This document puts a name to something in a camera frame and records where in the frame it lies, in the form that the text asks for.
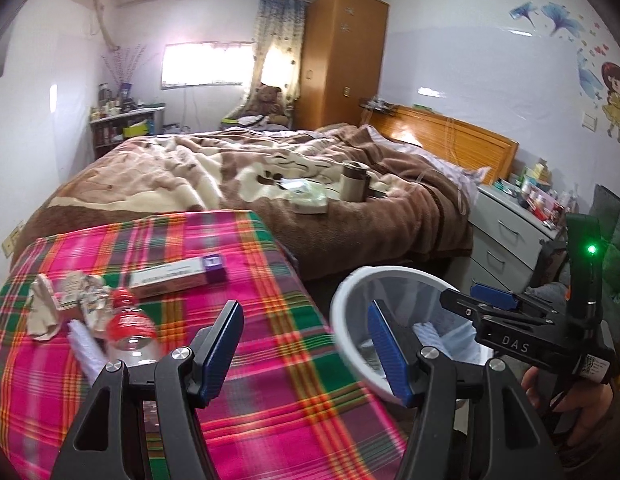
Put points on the vase of dry branches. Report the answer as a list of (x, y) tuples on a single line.
[(124, 67)]

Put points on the blue flower wall sticker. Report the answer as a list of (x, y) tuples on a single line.
[(555, 15)]

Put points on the white medicine box purple end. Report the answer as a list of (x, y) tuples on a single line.
[(164, 277)]

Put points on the grey drawer nightstand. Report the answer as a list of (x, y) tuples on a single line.
[(505, 230)]

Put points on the clear plastic bottle red label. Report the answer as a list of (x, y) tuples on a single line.
[(132, 332)]

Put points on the cartoon girl wall sticker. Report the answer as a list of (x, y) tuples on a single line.
[(615, 90)]

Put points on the small storage shelf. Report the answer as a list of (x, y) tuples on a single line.
[(134, 132)]

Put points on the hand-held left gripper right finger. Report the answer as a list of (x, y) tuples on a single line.
[(390, 355)]

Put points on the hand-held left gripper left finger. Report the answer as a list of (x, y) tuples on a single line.
[(219, 355)]

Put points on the bed with brown blanket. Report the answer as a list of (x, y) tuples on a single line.
[(365, 230)]

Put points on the dark phone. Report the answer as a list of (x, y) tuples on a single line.
[(377, 192)]

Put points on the brown teddy bear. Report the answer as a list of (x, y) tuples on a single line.
[(267, 102)]

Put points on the cluster of nightstand items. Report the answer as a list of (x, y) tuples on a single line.
[(535, 195)]

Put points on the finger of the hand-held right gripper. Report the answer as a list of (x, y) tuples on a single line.
[(495, 296), (457, 302)]

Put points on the wall socket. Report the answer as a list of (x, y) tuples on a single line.
[(9, 245)]

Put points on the pink green plaid cloth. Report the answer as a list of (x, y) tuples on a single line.
[(290, 410)]

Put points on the wrapped air conditioner pipe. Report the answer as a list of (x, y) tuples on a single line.
[(105, 25)]

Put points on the person's right hand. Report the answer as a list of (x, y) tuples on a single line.
[(585, 420)]

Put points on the white wall switch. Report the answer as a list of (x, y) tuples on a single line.
[(590, 122)]

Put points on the white plastic wastebasket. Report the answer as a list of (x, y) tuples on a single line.
[(350, 355)]

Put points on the wooden bed headboard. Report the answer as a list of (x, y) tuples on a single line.
[(465, 145)]

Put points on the paper wrappers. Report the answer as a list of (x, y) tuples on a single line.
[(84, 297)]

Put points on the power strip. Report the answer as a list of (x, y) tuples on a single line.
[(377, 106)]

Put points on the dark grey padded chair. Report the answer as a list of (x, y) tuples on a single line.
[(615, 260)]

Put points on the wooden wardrobe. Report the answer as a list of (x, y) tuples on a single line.
[(340, 60)]

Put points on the white tissue pack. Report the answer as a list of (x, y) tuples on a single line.
[(310, 200)]

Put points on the cluster of small bottles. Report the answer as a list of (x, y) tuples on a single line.
[(112, 105)]

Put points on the blue patterned curtain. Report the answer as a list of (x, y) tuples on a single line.
[(277, 35)]

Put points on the lilac pillow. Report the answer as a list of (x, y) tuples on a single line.
[(455, 170)]

